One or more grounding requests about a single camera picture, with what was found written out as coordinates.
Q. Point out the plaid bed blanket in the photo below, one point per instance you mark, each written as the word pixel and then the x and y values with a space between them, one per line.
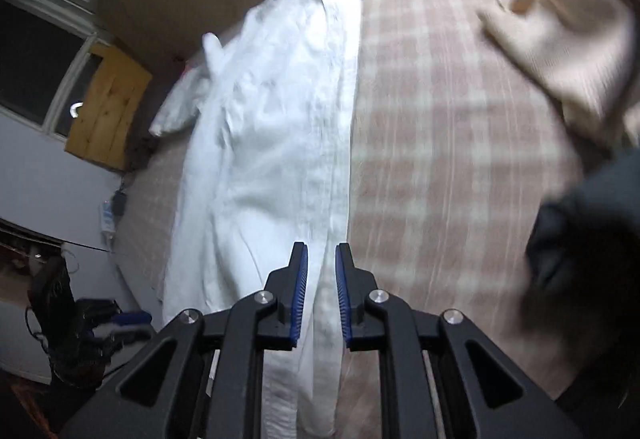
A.
pixel 450 144

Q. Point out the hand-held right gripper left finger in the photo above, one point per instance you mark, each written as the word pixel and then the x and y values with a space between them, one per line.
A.
pixel 299 299

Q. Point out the white shirt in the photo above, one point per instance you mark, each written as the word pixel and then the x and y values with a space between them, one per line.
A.
pixel 270 144

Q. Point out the black garment green print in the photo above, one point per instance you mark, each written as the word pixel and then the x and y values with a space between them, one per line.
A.
pixel 580 239

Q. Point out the beige knit garment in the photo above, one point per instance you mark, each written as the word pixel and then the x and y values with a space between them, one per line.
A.
pixel 565 34

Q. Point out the white power strip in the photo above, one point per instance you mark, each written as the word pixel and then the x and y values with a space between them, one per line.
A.
pixel 107 224

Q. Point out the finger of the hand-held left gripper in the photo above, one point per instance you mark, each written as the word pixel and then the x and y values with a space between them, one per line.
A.
pixel 135 335
pixel 134 318

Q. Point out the black power adapter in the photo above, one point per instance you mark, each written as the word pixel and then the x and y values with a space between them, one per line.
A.
pixel 120 203

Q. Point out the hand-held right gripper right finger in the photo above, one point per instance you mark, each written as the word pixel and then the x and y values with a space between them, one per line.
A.
pixel 342 299

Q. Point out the wooden nightstand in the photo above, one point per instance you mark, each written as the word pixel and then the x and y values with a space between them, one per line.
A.
pixel 105 114

